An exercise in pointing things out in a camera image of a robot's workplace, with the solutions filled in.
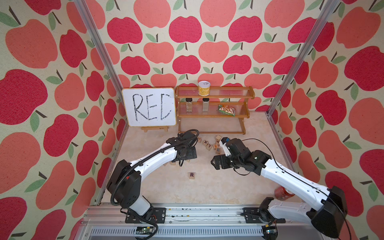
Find red soda can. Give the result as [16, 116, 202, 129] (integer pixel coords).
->
[274, 186, 295, 201]

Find wooden whiteboard easel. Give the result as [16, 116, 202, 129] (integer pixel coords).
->
[141, 126, 169, 133]

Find wooden two-tier shelf rack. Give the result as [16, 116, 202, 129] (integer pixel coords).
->
[175, 86, 255, 135]

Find snack packet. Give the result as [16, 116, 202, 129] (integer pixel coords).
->
[218, 105, 236, 117]

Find yellow tin can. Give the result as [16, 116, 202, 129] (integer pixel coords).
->
[198, 81, 211, 97]

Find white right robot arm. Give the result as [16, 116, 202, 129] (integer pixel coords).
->
[211, 137, 348, 239]

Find whiteboard with RED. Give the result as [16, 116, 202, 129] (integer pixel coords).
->
[122, 88, 177, 127]

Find aluminium corner post right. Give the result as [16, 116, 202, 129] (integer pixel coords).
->
[266, 0, 341, 119]

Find spice jar left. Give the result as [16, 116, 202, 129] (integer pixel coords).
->
[186, 98, 193, 113]

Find aluminium corner post left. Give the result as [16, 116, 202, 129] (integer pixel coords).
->
[74, 0, 123, 99]

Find wooden block purple R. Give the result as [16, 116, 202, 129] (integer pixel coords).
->
[188, 172, 196, 180]

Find spice jar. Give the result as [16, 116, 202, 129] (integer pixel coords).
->
[202, 98, 210, 112]
[186, 98, 193, 113]

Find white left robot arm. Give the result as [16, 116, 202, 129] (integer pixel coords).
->
[106, 129, 200, 222]

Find aluminium corner post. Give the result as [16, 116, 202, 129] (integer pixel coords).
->
[266, 0, 341, 119]
[74, 0, 123, 99]

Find spice jar right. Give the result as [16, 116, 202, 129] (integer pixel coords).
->
[202, 98, 210, 112]

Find aluminium front rail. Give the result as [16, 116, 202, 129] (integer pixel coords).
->
[74, 204, 327, 240]

